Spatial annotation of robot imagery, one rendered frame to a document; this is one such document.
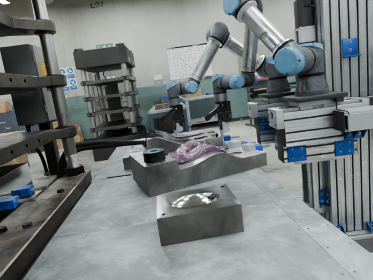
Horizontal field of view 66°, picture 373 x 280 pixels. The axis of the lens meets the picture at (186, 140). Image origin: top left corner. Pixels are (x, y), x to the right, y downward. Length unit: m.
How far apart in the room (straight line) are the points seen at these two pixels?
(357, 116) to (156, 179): 0.88
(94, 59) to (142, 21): 2.99
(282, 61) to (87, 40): 7.30
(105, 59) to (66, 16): 3.31
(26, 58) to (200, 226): 1.29
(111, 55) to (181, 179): 4.56
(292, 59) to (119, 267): 1.02
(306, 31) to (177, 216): 1.30
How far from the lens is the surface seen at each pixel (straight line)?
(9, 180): 1.09
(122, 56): 5.41
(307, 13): 1.74
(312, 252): 0.66
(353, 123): 1.39
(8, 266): 0.88
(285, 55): 1.32
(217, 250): 0.67
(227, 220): 0.70
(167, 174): 1.00
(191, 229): 0.70
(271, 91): 1.90
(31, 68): 1.69
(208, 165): 1.06
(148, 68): 8.00
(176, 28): 8.12
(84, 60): 5.54
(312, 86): 1.43
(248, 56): 1.64
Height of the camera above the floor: 1.16
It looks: 11 degrees down
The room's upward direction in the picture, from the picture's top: 8 degrees counter-clockwise
